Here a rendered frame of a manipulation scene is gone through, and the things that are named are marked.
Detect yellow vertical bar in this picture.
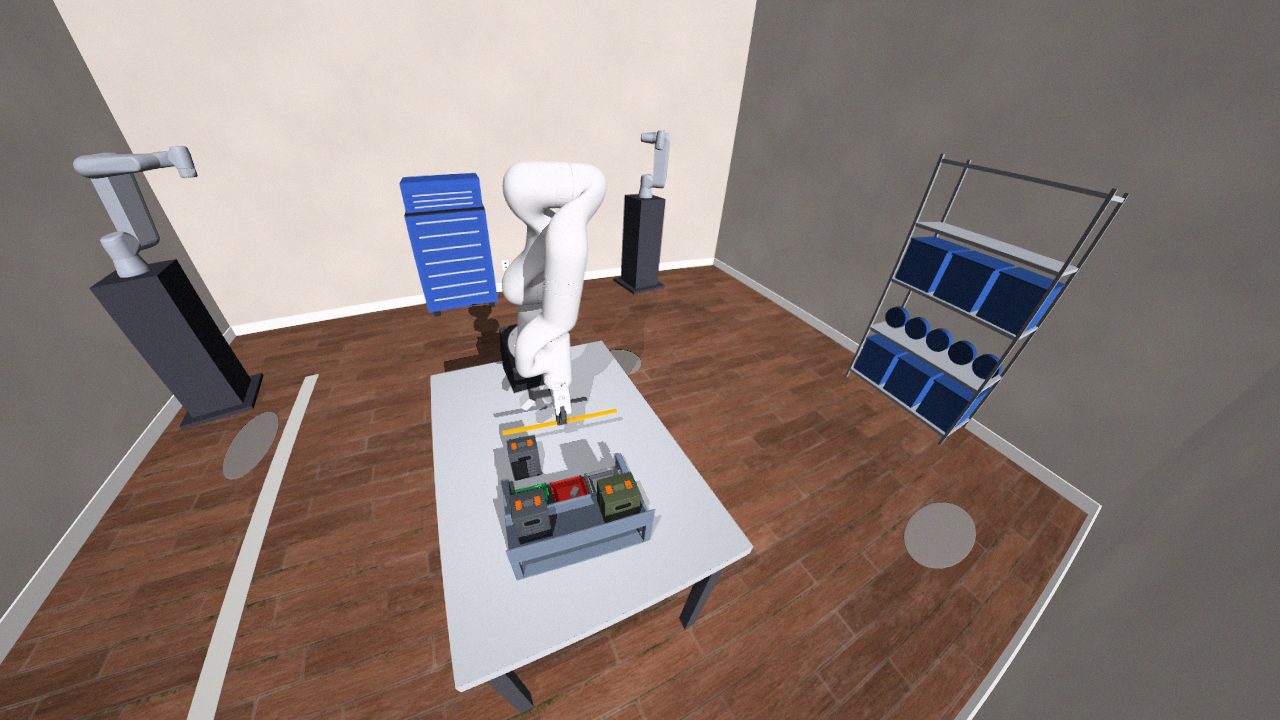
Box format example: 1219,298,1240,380
502,409,617,436

